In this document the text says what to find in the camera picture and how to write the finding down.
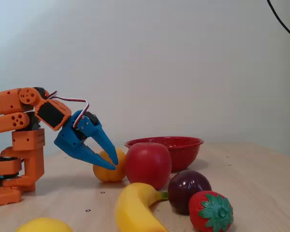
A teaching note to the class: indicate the red toy apple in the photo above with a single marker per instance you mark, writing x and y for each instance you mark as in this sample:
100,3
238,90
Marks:
147,166

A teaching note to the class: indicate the orange robot base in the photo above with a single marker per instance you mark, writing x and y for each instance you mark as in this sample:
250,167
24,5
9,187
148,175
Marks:
2,196

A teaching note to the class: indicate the purple toy plum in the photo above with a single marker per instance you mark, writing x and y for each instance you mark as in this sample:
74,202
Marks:
186,188

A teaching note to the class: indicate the orange toy peach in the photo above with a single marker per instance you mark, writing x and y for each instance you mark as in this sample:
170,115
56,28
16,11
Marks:
111,175

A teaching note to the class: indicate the yellow toy banana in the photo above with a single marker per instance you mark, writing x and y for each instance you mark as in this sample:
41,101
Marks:
133,207

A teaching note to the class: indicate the red speckled bowl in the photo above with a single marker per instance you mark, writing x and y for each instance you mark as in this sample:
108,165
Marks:
183,154

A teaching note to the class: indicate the yellow toy lemon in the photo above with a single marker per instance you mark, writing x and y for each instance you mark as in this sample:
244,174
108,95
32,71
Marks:
43,226

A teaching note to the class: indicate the red toy strawberry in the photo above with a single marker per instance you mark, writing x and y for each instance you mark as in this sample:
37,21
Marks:
198,217

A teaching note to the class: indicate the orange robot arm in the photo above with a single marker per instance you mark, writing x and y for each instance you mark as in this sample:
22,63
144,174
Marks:
9,101

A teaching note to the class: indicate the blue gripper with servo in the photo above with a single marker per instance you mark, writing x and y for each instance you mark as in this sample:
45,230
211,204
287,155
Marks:
68,138

